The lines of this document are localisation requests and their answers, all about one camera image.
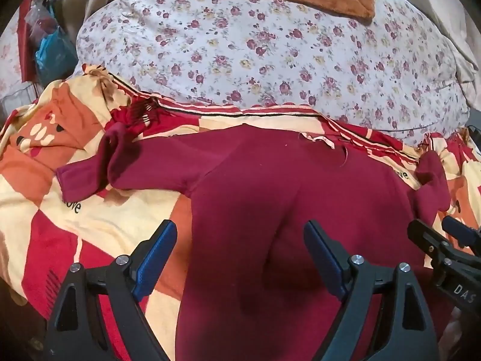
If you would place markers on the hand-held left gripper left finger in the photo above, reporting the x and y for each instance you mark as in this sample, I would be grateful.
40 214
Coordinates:
158 257

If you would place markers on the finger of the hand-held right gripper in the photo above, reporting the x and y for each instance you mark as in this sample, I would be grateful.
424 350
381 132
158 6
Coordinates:
458 229
426 238

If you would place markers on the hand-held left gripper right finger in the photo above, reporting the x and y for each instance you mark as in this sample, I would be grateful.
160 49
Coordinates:
324 257

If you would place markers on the maroon knit garment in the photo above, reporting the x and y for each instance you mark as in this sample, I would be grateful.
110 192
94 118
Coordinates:
244 195

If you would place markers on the red orange cream printed blanket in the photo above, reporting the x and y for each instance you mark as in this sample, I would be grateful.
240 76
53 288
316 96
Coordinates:
37 203

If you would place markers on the white floral quilt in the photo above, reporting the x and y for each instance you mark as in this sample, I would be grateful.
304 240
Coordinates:
263 64

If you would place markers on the beige cloth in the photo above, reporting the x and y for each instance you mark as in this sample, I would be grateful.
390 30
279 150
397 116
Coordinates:
447 15

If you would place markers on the blue plastic bag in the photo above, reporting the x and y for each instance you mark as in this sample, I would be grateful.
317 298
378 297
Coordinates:
52 50

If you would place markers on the pale floral cloth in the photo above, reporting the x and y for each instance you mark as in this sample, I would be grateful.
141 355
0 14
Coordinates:
10 56

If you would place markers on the clear pink plastic bag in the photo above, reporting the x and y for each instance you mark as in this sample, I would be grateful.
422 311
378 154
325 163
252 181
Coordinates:
41 18

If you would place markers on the red metal frame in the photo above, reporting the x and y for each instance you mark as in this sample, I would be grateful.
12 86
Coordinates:
27 45

